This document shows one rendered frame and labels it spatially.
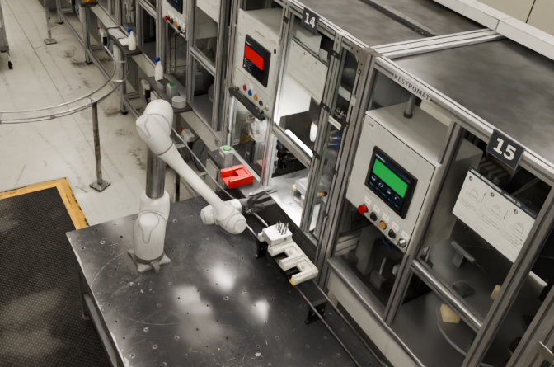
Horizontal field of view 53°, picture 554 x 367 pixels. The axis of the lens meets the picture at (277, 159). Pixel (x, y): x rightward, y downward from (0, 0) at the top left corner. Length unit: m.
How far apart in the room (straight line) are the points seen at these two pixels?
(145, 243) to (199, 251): 0.35
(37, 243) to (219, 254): 1.57
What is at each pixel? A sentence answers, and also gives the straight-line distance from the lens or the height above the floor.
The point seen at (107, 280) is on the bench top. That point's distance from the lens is 3.05.
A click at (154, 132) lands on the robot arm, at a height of 1.49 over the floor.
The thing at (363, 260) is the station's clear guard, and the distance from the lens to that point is 2.70.
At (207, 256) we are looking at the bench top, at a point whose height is 0.68.
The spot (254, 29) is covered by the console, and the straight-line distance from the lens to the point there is 3.02.
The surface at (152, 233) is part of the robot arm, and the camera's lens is 2.94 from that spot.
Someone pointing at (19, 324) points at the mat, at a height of 0.01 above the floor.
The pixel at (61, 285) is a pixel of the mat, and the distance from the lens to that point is 3.97.
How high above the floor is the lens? 2.91
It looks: 35 degrees down
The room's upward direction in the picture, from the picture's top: 8 degrees clockwise
